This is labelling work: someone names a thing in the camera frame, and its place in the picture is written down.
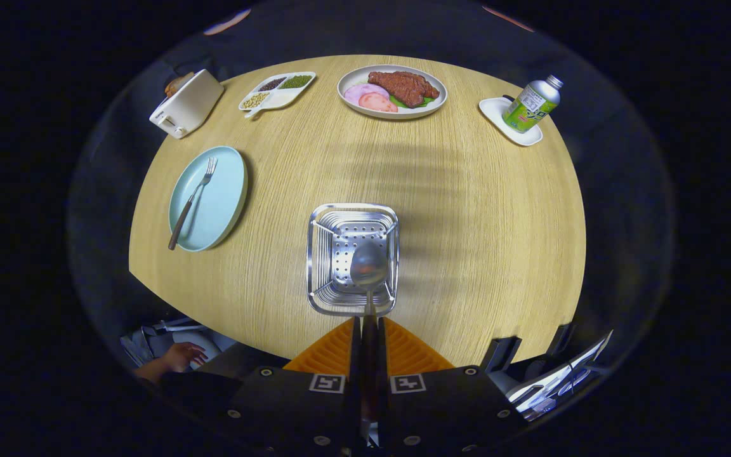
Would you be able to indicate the light blue plate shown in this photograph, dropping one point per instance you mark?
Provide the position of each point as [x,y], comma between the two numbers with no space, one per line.
[219,197]

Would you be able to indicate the small white tray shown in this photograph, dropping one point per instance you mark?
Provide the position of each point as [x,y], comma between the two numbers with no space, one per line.
[495,114]

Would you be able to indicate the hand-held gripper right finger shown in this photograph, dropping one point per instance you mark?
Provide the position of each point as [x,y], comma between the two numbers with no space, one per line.
[382,362]

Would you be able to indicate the steel perforated basket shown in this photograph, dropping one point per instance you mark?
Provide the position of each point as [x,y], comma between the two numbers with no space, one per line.
[340,254]

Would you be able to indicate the yellow soybeans heap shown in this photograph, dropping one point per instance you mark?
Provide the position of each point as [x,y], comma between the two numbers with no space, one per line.
[255,100]

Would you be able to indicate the white toaster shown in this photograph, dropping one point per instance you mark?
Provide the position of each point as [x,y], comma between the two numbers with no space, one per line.
[191,105]

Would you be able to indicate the white divided dish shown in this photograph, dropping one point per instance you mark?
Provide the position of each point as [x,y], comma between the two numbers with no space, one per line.
[283,98]

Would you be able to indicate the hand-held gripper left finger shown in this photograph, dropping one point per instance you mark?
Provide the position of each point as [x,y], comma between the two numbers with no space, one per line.
[356,362]

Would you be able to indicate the toasted bread slice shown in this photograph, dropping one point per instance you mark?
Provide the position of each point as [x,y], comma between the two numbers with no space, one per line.
[177,84]

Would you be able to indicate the green lettuce leaf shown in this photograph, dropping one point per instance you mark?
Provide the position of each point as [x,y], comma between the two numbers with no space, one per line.
[426,101]

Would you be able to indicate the green beans heap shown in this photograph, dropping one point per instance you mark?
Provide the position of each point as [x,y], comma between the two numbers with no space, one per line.
[296,81]

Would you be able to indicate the pink ham slices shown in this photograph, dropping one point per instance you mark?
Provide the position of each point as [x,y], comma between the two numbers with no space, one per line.
[372,98]

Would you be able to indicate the green and silver bottle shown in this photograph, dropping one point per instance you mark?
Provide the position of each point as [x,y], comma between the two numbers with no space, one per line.
[530,105]

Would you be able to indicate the brown grilled meat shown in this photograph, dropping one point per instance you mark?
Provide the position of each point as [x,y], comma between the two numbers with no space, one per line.
[403,86]

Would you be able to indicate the dark beans heap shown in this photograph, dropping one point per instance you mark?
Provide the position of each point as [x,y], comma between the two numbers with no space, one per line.
[271,84]

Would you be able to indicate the white plate with food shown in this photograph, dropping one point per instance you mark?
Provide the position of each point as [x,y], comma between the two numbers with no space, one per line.
[354,79]

